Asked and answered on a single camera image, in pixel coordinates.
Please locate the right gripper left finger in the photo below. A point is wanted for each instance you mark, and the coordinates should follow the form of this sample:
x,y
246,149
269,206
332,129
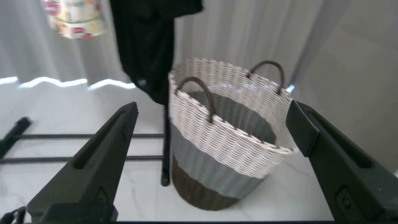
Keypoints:
x,y
90,177

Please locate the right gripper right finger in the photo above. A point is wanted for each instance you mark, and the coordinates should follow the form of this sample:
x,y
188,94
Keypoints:
x,y
348,180

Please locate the black garment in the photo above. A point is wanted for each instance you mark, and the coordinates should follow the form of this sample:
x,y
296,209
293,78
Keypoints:
x,y
146,46

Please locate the cream printed garment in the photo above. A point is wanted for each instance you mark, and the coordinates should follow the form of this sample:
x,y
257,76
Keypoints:
x,y
74,18

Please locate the black clothes rack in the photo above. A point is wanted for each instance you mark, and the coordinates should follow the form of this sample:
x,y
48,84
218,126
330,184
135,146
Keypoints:
x,y
166,140

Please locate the white laundry basket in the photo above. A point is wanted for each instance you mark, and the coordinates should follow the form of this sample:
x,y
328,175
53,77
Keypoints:
x,y
224,140

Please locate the white curtain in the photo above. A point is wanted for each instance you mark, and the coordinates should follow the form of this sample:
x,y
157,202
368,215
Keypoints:
x,y
248,28

